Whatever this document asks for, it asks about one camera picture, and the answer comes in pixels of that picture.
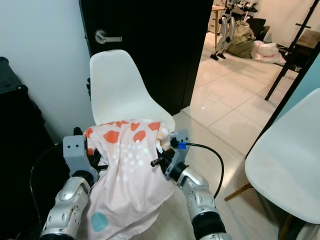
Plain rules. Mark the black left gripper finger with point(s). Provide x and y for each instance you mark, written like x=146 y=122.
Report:
x=77 y=132

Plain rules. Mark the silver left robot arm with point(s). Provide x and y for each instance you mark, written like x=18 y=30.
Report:
x=67 y=210

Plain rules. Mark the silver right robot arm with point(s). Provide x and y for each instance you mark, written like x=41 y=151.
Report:
x=200 y=200

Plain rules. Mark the white shell chair wooden legs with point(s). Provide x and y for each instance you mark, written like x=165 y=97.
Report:
x=120 y=82
x=287 y=170

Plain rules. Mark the black case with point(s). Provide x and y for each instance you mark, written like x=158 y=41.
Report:
x=20 y=160

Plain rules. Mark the black door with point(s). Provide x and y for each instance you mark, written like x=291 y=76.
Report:
x=155 y=40

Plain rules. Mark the olive green bag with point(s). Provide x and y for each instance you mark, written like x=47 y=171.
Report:
x=242 y=42

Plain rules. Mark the silver standing humanoid robot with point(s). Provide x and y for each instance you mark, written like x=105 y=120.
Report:
x=227 y=32

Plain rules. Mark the white plastic bag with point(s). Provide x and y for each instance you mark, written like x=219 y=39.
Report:
x=266 y=51

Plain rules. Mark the dark wooden table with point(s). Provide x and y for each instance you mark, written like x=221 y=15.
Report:
x=309 y=39

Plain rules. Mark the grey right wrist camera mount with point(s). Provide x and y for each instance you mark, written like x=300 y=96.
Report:
x=180 y=147

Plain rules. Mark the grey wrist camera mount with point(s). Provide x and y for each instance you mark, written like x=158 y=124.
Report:
x=77 y=152
x=180 y=147

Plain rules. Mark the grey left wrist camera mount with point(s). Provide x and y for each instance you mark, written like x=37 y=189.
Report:
x=77 y=152

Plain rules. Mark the black door frame post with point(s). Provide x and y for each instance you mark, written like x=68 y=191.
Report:
x=282 y=107

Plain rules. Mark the black metal rack frame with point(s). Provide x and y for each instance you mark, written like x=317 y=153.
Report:
x=287 y=55

